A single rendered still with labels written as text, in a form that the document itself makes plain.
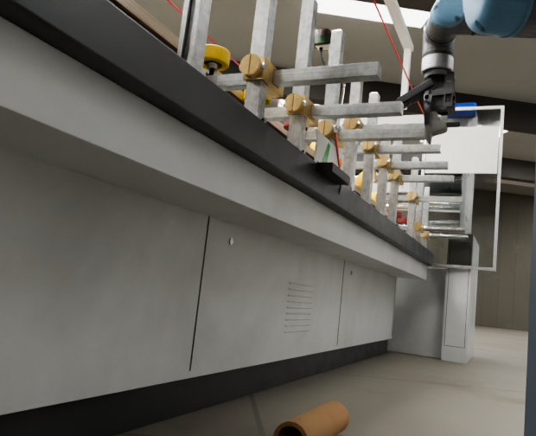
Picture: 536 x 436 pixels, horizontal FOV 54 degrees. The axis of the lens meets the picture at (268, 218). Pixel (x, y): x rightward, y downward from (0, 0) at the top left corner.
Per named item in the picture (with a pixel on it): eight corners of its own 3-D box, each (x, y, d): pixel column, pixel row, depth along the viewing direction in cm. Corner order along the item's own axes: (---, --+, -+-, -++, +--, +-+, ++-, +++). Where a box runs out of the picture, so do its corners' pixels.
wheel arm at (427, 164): (448, 169, 226) (449, 162, 226) (447, 168, 222) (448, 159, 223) (335, 169, 247) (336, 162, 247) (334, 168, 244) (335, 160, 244)
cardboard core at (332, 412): (350, 403, 135) (310, 426, 109) (347, 436, 134) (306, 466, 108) (321, 398, 139) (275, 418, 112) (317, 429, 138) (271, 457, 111)
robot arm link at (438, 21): (478, -10, 140) (467, 16, 153) (433, -11, 142) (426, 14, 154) (476, 23, 139) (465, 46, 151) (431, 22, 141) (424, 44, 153)
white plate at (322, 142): (342, 185, 169) (345, 155, 171) (315, 164, 146) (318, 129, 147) (341, 185, 169) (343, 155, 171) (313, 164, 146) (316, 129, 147)
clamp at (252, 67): (285, 97, 125) (287, 77, 125) (261, 73, 113) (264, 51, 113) (262, 99, 127) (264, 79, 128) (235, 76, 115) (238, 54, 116)
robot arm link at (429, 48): (425, 11, 154) (420, 28, 164) (424, 51, 152) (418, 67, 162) (459, 11, 153) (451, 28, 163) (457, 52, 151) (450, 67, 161)
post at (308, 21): (301, 169, 139) (318, 1, 146) (296, 167, 136) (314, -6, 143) (289, 169, 141) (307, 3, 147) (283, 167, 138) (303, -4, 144)
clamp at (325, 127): (344, 148, 170) (345, 132, 171) (331, 135, 158) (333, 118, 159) (327, 148, 172) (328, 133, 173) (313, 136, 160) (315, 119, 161)
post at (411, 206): (412, 240, 297) (418, 157, 303) (411, 240, 293) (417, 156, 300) (406, 240, 298) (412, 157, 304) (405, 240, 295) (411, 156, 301)
